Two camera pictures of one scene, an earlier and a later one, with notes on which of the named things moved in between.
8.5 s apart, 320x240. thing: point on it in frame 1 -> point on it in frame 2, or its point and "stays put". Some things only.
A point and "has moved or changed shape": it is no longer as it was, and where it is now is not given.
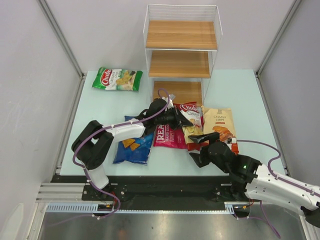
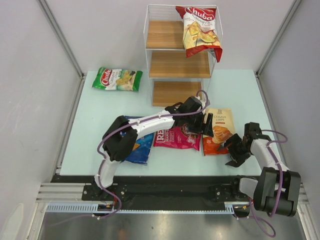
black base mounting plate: (172, 189) stays put
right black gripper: (200, 159) -> (237, 159)
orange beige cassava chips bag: (220, 120) stays put
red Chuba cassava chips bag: (193, 114) has moved or changed shape
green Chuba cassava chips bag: (117, 79) stays put
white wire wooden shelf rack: (180, 40) stays put
